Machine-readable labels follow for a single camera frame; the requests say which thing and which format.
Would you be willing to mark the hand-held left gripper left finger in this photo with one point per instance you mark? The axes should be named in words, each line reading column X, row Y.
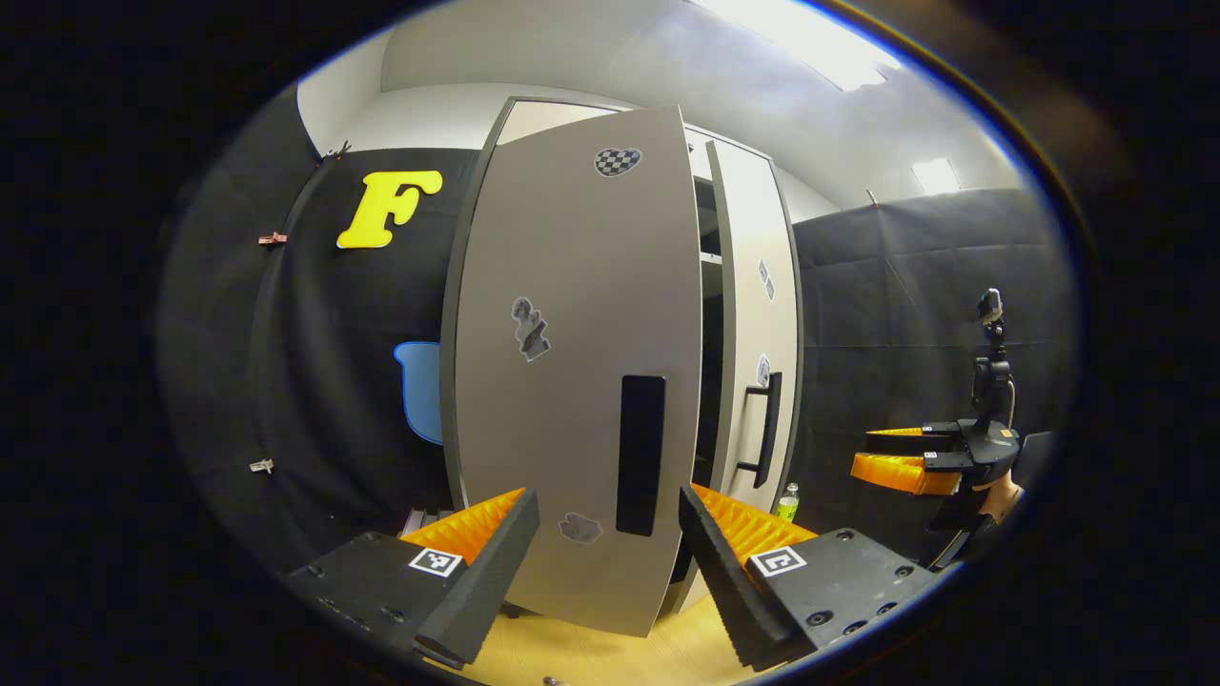
column 486, row 581

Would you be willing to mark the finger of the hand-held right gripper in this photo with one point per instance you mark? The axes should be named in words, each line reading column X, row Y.
column 905, row 443
column 896, row 474

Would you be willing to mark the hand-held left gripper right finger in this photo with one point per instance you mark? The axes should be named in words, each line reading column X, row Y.
column 724, row 581

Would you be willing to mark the grey and white shoe cabinet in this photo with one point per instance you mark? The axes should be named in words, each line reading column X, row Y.
column 572, row 286

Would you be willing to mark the green plastic bottle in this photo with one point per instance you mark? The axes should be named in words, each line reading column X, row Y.
column 787, row 503

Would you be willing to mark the small ceiling light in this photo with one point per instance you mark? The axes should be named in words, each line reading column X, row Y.
column 935, row 176

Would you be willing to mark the small red clip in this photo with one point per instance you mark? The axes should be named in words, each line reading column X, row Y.
column 272, row 238

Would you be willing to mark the long ceiling light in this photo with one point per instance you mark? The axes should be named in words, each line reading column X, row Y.
column 810, row 38

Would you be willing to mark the small black clip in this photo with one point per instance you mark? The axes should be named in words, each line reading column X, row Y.
column 334, row 152

